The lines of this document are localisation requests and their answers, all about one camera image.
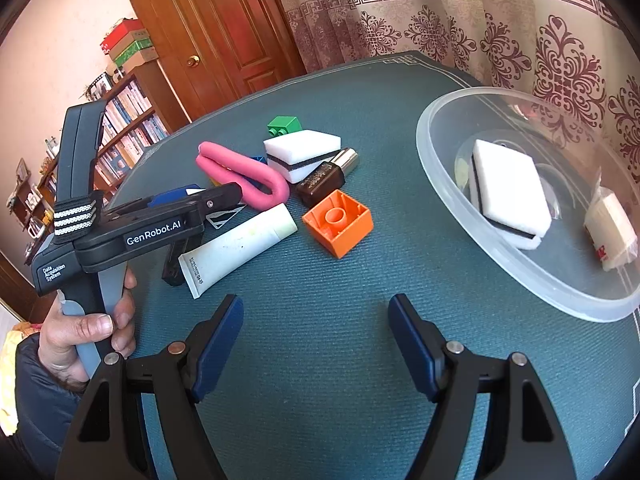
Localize teal cloth desktop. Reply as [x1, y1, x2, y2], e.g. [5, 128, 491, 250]
[102, 52, 640, 480]

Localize person's left forearm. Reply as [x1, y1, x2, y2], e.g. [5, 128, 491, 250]
[12, 332, 88, 476]

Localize green building block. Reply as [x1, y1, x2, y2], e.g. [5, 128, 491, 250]
[266, 116, 304, 138]

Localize white squeeze tube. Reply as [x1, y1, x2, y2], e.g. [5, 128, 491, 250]
[178, 203, 298, 300]

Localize brown bottle with gold cap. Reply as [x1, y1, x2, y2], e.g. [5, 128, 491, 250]
[295, 148, 361, 207]

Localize brown cardboard box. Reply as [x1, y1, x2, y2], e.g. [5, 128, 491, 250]
[119, 49, 158, 75]

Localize white sponge with black stripe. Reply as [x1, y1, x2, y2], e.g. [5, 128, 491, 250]
[263, 129, 342, 184]
[467, 139, 552, 251]

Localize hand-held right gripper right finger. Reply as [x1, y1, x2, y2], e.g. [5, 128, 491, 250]
[387, 294, 581, 480]

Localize red box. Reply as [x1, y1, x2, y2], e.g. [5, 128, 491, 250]
[100, 18, 143, 53]

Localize wooden bookshelf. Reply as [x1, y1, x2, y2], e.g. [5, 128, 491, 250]
[7, 62, 193, 266]

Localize tan box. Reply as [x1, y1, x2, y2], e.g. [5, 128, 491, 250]
[112, 30, 149, 53]

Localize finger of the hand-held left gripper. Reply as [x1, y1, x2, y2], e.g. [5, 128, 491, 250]
[112, 187, 203, 211]
[107, 183, 243, 226]

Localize rows of books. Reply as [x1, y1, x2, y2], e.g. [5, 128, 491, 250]
[92, 82, 168, 186]

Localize clear plastic container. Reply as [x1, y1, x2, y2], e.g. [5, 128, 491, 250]
[416, 87, 640, 323]

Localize orange building block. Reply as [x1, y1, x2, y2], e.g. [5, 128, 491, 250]
[301, 190, 374, 259]

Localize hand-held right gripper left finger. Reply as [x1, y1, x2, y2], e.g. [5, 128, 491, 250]
[55, 294, 245, 480]

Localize white wrapped packet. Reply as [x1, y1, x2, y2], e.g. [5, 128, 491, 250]
[584, 186, 640, 272]

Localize green box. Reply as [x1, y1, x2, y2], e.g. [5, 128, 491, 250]
[112, 39, 152, 63]

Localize patterned beige curtain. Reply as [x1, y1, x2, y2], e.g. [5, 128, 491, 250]
[265, 0, 640, 176]

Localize brown wooden door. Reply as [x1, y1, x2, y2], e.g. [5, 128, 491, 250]
[114, 0, 306, 123]

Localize person's left hand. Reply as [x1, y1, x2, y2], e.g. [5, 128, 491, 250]
[37, 266, 138, 393]

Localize pink U-shaped foam piece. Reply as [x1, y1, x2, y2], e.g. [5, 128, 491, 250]
[196, 142, 291, 210]

